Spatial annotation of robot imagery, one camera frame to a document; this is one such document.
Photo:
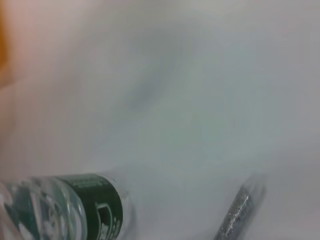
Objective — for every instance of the grey marker pen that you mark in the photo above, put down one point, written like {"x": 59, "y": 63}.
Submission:
{"x": 237, "y": 212}

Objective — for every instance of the clear water bottle green label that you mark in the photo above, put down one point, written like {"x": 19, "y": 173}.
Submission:
{"x": 75, "y": 207}

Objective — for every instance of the yellow plastic storage bin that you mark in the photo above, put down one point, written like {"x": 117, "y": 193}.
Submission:
{"x": 5, "y": 37}

